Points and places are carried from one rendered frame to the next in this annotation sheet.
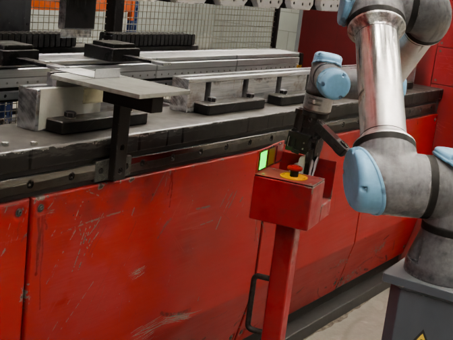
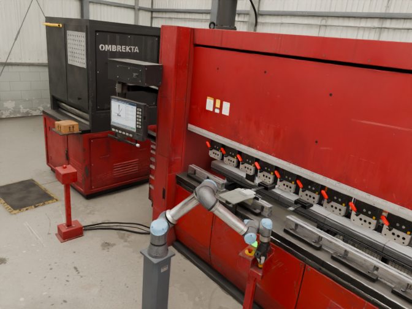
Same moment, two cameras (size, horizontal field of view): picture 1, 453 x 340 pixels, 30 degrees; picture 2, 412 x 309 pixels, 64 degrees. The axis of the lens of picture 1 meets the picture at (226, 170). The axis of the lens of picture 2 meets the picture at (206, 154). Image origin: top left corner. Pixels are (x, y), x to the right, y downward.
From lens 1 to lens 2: 3.33 m
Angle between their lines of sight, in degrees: 99
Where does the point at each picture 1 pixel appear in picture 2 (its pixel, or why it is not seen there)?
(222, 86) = (305, 230)
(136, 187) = not seen: hidden behind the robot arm
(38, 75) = (274, 195)
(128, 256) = (237, 244)
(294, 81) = (361, 260)
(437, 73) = not seen: outside the picture
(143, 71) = (317, 217)
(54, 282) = (217, 231)
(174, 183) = not seen: hidden behind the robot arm
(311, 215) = (240, 264)
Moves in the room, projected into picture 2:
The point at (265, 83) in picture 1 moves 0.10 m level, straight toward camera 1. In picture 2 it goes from (334, 246) to (319, 243)
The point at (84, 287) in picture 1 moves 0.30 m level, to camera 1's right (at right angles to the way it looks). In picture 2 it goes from (225, 240) to (217, 259)
